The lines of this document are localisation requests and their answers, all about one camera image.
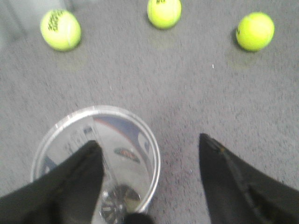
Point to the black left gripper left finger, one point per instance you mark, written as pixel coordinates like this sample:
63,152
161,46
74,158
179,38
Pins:
68,194

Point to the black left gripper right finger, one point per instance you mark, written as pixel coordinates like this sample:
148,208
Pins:
237,193

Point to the white blue tennis ball can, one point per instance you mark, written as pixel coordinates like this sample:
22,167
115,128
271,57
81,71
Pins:
131,157

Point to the right yellow tennis ball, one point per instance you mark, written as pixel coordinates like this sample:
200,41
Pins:
255,31

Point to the yellow tennis ball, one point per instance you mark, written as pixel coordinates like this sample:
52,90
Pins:
255,31
164,14

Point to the Roland Garros printed tennis ball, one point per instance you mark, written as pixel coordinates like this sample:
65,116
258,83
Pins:
60,29

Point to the centre yellow tennis ball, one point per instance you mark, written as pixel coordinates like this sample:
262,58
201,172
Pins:
164,14

